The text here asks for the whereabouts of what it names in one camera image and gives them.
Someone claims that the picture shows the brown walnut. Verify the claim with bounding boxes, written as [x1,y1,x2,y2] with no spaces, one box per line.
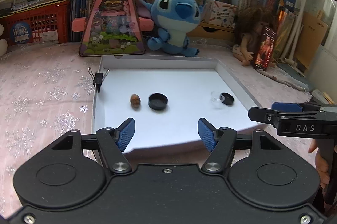
[130,94,141,109]

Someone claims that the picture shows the small black lid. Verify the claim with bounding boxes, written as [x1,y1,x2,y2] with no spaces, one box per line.
[220,92,234,106]

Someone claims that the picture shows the person's right hand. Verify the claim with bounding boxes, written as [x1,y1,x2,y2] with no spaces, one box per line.
[308,140,330,189]

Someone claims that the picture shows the white pipe rack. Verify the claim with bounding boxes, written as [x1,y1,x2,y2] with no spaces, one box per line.
[279,0,307,73]

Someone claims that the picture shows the white cardboard box tray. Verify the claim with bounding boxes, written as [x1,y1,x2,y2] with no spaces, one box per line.
[92,55,262,152]

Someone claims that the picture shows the smartphone with lit screen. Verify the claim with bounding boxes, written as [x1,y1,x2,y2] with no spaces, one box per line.
[253,26,276,71]

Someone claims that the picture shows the black binder clip on box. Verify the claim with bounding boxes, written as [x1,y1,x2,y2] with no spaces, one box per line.
[88,67,110,93]

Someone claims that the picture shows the brown haired doll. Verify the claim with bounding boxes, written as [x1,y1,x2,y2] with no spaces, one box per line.
[232,6,275,67]

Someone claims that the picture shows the wooden drawer organiser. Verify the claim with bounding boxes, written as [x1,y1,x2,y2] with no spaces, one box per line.
[187,22,234,41]

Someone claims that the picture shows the pink triangular dollhouse toy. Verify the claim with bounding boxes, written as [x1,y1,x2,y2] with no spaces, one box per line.
[72,0,153,57]

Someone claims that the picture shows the white colourful stationery box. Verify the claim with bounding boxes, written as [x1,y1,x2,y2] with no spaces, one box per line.
[203,0,237,27]

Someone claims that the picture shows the blue Stitch plush toy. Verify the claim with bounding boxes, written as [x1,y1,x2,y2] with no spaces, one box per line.
[137,0,203,57]

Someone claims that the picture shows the red plastic crate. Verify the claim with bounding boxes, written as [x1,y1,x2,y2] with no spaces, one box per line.
[1,0,71,46]

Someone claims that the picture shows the Doraemon plush toy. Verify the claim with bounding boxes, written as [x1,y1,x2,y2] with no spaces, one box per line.
[0,24,8,56]

